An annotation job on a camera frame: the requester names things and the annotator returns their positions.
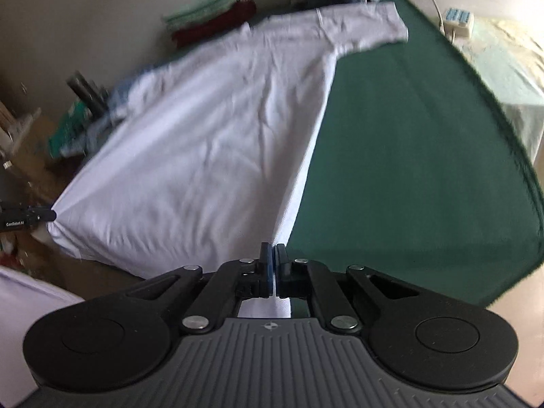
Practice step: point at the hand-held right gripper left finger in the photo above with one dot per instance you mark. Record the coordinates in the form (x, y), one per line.
(267, 268)

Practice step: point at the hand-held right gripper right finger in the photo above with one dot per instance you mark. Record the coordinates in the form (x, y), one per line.
(280, 268)

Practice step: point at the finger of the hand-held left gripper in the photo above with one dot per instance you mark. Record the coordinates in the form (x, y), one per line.
(42, 215)

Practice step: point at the white t-shirt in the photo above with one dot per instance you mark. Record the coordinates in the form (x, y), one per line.
(212, 144)

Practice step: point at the green packet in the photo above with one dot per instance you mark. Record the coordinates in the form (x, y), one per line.
(70, 129)

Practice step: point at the white cloth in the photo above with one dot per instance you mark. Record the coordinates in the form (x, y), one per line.
(25, 314)

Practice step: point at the blue patterned cloth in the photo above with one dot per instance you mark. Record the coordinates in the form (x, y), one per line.
(123, 93)

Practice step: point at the dark red folded garment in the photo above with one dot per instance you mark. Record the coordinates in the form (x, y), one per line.
(216, 23)

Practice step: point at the green striped folded shirt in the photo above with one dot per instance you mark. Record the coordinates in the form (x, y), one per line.
(204, 6)

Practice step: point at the pale green bed sheet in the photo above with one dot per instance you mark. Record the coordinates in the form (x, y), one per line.
(505, 72)

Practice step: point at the white power strip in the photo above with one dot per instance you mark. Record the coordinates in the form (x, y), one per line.
(458, 22)

